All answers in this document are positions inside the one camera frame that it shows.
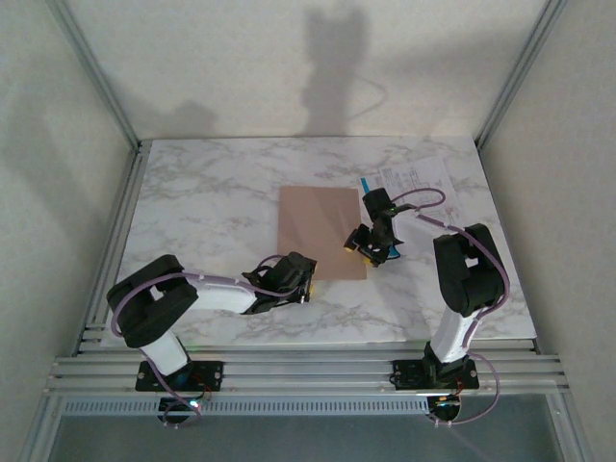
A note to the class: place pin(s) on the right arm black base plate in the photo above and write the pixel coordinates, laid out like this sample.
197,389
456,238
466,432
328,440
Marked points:
409,375

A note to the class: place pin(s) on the aluminium frame rail wide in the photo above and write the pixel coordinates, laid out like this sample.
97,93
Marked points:
308,370

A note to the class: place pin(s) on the aluminium side rail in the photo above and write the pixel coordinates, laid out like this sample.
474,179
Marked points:
138,168

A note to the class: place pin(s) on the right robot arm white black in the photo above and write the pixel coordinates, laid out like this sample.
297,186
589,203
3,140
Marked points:
462,279

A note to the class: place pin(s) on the aluminium frame post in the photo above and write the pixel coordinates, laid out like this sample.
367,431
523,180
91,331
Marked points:
521,72
570,428
98,77
41,428

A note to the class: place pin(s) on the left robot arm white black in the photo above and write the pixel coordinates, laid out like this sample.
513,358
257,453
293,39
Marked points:
216,294

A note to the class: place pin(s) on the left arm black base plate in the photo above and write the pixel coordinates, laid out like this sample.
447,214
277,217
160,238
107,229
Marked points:
212,375

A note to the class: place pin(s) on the black controller board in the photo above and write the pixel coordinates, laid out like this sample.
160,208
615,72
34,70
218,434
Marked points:
445,409
175,409

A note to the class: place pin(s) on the brown paper folder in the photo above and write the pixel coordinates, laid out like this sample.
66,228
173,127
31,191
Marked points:
317,226

